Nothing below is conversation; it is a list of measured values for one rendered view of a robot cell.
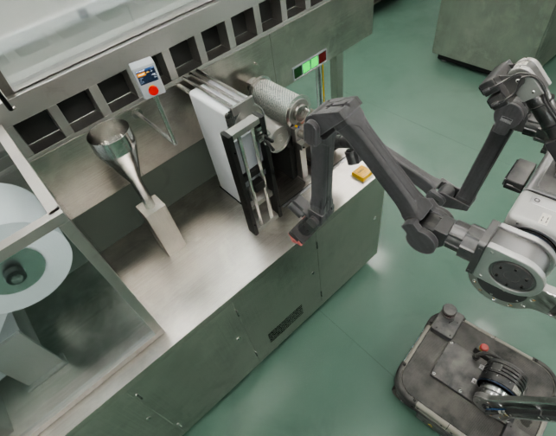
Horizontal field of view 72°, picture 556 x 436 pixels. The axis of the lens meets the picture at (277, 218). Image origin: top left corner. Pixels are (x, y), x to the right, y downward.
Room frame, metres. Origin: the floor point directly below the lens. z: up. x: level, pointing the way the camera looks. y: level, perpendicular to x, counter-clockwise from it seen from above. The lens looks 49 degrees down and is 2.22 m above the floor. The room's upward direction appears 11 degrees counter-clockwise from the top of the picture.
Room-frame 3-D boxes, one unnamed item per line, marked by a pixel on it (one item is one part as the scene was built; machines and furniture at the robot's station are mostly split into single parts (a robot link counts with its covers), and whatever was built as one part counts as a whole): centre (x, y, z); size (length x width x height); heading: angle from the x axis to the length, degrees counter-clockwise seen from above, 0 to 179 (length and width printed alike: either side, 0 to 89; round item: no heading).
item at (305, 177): (1.35, -0.17, 1.05); 0.06 x 0.05 x 0.31; 33
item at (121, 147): (1.10, 0.48, 1.50); 0.14 x 0.14 x 0.06
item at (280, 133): (1.44, -0.01, 1.17); 0.26 x 0.12 x 0.12; 33
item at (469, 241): (0.48, -0.43, 1.45); 0.09 x 0.08 x 0.12; 131
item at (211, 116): (1.35, 0.19, 1.17); 0.34 x 0.05 x 0.54; 33
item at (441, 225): (0.53, -0.37, 1.43); 0.10 x 0.05 x 0.09; 41
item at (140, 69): (1.12, 0.30, 1.66); 0.07 x 0.07 x 0.10; 18
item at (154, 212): (1.10, 0.48, 1.18); 0.14 x 0.14 x 0.57
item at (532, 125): (0.80, -0.80, 1.45); 0.09 x 0.08 x 0.12; 131
